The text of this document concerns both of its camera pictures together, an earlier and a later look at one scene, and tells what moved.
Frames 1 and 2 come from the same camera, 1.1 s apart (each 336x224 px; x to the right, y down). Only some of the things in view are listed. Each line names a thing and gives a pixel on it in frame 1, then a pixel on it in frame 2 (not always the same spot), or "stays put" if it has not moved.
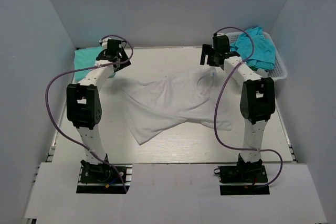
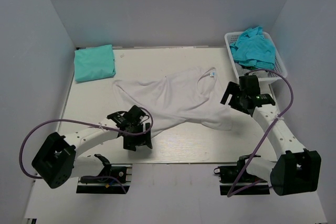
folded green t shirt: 85,58 stays put
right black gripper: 207,50 → 232,88
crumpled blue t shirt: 263,56 stays put
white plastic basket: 280,71 stays put
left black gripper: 124,56 → 128,144
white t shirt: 156,106 stays put
